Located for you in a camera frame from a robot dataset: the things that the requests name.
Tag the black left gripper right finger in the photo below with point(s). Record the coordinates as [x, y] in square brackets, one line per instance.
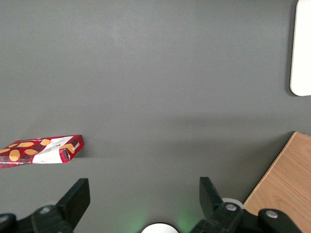
[211, 201]

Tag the wooden drawer cabinet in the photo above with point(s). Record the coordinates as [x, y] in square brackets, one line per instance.
[289, 179]

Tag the red cookie box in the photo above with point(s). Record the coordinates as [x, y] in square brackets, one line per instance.
[26, 151]

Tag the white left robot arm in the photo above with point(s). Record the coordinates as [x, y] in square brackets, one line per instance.
[159, 229]

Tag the white rectangular tray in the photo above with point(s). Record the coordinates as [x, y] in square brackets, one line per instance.
[302, 48]

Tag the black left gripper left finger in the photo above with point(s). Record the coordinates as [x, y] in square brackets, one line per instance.
[70, 206]

